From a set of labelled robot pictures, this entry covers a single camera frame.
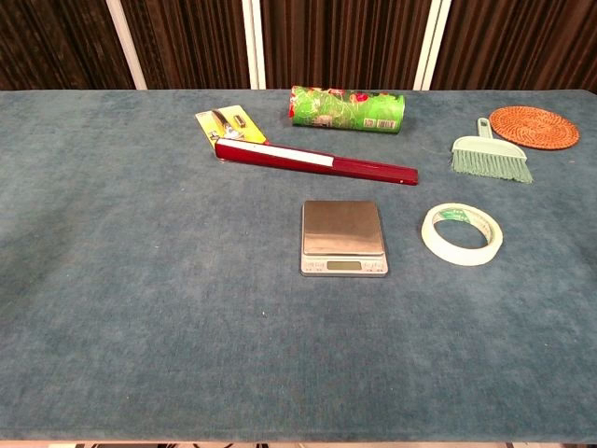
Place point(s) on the silver digital kitchen scale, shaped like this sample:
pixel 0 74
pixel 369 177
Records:
pixel 342 228

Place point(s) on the brown ribbed partition panel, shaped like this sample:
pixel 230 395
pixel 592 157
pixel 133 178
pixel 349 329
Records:
pixel 56 42
pixel 186 42
pixel 522 42
pixel 340 42

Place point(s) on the white masking tape roll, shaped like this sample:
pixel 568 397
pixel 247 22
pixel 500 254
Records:
pixel 459 257

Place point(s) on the white partition frame post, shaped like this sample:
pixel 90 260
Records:
pixel 254 46
pixel 431 46
pixel 127 46

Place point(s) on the mint green hand brush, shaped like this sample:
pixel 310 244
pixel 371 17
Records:
pixel 490 151

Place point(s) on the dark red folded fan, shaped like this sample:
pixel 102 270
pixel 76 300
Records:
pixel 364 168

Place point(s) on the green floral cylinder can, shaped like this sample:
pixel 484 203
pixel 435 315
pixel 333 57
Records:
pixel 347 112

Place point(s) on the round woven rattan coaster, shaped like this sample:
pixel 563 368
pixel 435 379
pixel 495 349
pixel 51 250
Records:
pixel 534 127

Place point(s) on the yellow blister pack tool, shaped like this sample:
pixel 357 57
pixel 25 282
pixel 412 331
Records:
pixel 233 123

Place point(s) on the blue velvet table cloth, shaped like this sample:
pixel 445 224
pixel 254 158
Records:
pixel 140 280

